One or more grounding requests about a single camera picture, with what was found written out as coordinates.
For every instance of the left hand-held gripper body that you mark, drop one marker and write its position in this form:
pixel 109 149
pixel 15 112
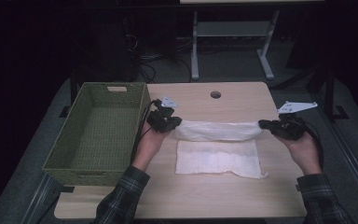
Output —
pixel 160 119

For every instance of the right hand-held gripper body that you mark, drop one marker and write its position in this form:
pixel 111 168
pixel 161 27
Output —
pixel 290 126

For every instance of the white cloth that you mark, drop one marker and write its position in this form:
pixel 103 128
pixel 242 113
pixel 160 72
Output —
pixel 217 149

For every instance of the green woven basket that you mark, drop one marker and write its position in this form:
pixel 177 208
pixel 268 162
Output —
pixel 99 137

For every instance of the person's left hand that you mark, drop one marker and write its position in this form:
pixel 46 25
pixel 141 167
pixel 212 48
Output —
pixel 147 146

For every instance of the person's right hand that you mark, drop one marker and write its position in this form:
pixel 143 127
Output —
pixel 304 152

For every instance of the black metal stand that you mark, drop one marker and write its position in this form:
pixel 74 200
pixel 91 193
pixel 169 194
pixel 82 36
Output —
pixel 329 93

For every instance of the white metal table frame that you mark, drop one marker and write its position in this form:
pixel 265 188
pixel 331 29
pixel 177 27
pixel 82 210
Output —
pixel 230 28

